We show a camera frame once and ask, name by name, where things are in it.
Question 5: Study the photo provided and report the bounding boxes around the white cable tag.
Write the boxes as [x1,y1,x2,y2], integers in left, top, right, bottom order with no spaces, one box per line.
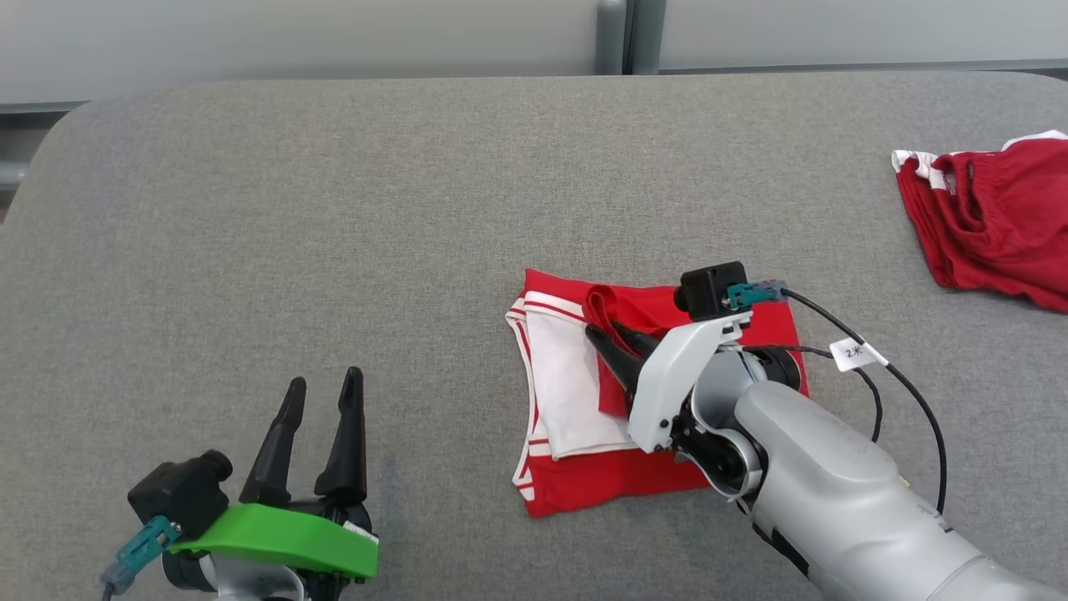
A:
[830,338,889,372]

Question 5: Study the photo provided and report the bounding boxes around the grey fabric sofa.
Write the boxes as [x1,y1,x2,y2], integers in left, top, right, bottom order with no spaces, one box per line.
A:
[0,71,1068,601]

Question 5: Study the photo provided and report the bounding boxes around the grey partition base rail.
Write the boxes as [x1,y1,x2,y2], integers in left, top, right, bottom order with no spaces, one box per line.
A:
[659,57,1068,76]

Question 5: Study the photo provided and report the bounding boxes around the left teal-plug black cable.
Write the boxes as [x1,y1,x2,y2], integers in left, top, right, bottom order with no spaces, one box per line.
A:
[100,516,180,601]

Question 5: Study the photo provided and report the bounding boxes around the right teal-plug black cable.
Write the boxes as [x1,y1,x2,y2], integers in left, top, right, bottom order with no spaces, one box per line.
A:
[726,280,948,514]

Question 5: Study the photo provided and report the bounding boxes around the red Bulls jersey shirt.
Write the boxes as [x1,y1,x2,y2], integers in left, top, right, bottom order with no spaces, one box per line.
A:
[505,269,810,518]

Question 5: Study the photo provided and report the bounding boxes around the tall grey rounded post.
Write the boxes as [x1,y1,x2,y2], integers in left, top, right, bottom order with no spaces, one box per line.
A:
[632,0,667,74]

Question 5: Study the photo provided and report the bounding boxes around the teal-plug black cable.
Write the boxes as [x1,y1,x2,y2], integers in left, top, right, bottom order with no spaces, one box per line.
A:
[100,516,180,601]
[726,280,948,514]

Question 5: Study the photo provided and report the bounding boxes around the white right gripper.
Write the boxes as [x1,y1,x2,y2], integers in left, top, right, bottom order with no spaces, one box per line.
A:
[584,311,752,454]

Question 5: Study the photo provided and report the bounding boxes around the short grey rounded post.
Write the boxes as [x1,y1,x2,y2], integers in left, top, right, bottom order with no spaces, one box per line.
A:
[596,0,628,76]

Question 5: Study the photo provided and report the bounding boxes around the red Bulls shorts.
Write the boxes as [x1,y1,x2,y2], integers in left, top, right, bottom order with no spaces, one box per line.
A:
[891,129,1068,314]

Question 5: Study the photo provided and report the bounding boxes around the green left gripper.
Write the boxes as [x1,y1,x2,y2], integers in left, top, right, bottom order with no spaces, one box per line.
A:
[171,367,379,579]

